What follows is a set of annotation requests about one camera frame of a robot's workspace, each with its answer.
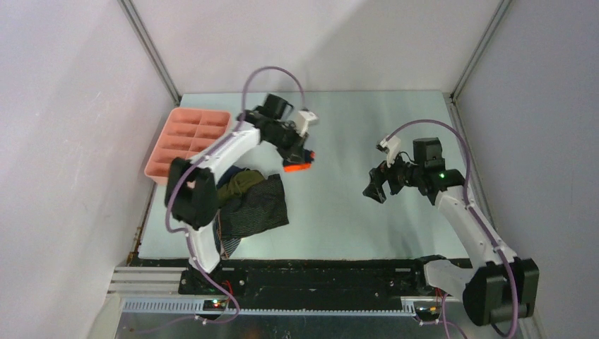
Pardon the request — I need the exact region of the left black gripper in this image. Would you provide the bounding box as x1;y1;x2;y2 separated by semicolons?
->
264;121;308;164

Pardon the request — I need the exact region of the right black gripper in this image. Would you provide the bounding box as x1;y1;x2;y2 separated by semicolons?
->
362;147;423;203

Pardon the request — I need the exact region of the navy orange underwear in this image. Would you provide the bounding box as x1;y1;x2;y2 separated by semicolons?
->
283;150;315;172

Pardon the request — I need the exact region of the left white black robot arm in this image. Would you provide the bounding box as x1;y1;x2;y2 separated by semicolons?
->
165;94;319;295

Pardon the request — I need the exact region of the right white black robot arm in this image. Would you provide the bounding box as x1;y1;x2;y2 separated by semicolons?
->
362;136;540;326

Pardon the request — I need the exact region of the dark blue underwear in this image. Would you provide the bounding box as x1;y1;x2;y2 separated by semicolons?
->
216;166;247;189

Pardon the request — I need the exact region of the olive green underwear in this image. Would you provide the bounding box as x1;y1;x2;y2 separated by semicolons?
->
217;169;266;207

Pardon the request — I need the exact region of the dark striped underwear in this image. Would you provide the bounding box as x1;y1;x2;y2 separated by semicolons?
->
215;174;290;259

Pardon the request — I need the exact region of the pink divided storage tray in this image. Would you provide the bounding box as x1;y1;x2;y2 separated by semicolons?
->
144;107;230;186

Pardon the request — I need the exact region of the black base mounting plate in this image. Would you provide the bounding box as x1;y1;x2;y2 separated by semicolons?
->
131;255;438;312

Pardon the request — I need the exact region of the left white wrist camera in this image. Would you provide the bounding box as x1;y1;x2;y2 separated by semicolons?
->
292;108;319;137

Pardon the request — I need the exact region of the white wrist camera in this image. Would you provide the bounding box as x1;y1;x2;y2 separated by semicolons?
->
376;136;401;167
292;108;319;137

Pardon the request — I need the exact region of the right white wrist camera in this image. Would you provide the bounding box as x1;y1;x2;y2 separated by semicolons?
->
376;136;401;167

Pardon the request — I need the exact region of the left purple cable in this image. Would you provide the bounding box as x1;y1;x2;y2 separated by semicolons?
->
165;66;307;326

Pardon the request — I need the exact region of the purple cable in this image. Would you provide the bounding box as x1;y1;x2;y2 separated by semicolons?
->
384;119;521;339
165;66;307;326

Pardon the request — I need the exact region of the right aluminium corner post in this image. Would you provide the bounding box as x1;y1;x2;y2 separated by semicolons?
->
449;0;514;104

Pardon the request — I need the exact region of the aluminium corner post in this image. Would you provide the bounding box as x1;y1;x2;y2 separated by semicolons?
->
449;0;514;104
117;0;182;107

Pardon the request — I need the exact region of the left aluminium corner post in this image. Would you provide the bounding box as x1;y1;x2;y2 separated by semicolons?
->
117;0;182;107

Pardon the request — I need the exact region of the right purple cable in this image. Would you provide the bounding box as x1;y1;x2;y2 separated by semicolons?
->
384;119;521;339

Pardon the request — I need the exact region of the grey slotted cable duct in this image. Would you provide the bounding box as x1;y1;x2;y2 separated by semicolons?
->
122;298;417;317

